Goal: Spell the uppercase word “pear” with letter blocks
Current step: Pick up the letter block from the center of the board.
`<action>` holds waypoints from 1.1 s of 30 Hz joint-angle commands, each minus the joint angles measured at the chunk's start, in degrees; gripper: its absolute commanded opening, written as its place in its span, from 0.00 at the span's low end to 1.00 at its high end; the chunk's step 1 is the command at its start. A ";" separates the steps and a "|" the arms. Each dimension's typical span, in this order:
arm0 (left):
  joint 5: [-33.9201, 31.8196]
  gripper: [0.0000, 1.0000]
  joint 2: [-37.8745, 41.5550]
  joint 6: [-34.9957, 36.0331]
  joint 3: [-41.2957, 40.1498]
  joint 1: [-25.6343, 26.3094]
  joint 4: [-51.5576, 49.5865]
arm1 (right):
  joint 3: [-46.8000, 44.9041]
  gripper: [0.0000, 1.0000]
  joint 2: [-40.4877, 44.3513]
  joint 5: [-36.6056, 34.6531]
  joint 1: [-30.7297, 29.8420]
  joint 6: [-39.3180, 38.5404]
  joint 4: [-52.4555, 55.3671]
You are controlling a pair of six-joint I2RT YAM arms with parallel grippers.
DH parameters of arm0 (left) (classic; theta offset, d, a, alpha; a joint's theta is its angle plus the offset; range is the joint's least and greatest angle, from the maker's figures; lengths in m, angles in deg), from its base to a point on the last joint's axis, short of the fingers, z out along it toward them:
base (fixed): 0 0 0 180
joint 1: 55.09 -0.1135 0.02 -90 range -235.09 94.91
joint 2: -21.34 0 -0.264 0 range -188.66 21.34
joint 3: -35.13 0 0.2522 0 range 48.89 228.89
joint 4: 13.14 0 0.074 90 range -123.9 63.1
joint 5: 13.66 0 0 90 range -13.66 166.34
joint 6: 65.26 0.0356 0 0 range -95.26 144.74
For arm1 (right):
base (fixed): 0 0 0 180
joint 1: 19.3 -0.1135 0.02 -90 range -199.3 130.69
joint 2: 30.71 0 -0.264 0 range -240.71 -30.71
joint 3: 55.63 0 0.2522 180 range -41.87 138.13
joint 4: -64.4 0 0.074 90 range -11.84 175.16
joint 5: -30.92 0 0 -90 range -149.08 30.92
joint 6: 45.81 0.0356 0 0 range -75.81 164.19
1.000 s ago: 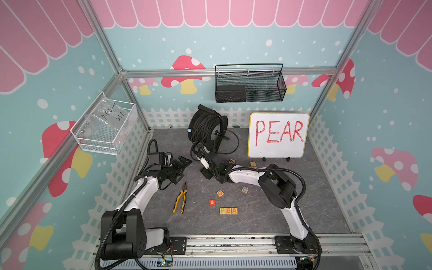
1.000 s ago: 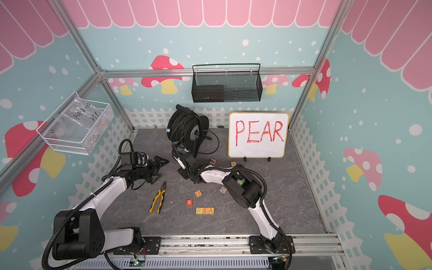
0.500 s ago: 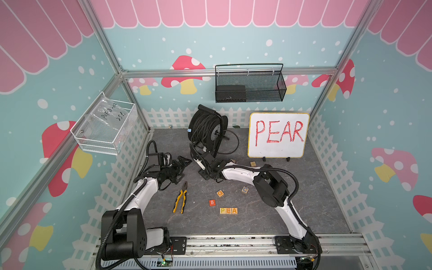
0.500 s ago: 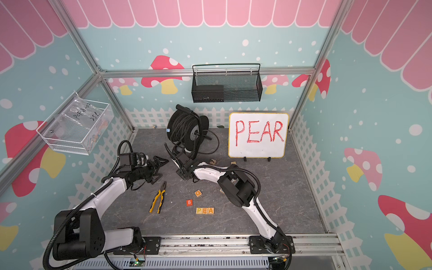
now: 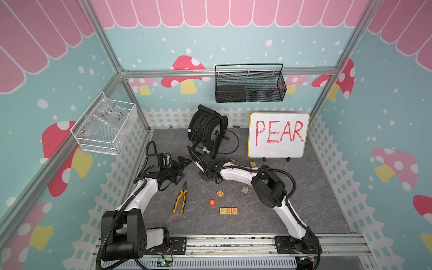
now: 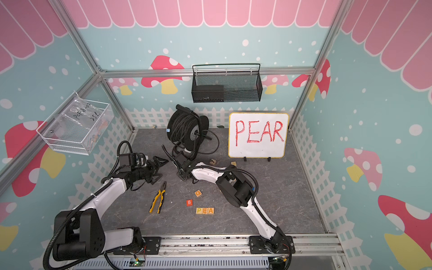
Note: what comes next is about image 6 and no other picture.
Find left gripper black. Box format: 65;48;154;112
132;156;169;185

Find black wire mesh basket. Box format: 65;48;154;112
192;63;263;103

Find clear plastic wall bin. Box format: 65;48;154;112
36;92;114;155

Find black cable reel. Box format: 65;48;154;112
166;104;220;160

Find whiteboard with red PEAR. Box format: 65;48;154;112
228;112;290;159

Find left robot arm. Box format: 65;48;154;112
43;153;168;270

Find yellow black pliers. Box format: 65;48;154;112
149;181;167;214

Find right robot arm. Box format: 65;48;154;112
168;154;295;255

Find black box in basket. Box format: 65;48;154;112
192;85;225;103

